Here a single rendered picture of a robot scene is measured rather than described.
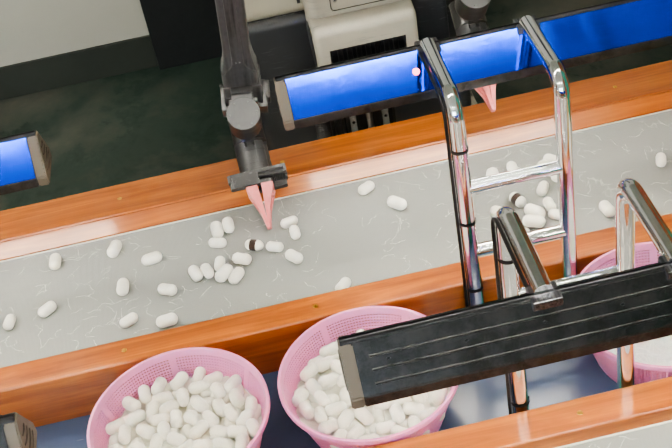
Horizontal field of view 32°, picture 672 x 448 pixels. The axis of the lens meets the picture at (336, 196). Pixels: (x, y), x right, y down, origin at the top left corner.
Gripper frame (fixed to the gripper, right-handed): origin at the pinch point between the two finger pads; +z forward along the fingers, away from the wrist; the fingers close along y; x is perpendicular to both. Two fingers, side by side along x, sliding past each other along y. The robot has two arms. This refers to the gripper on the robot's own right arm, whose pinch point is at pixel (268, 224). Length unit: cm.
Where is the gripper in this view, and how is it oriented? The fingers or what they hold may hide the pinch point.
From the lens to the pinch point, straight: 201.5
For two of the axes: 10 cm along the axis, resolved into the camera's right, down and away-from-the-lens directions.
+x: 0.1, 2.4, 9.7
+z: 2.3, 9.4, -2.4
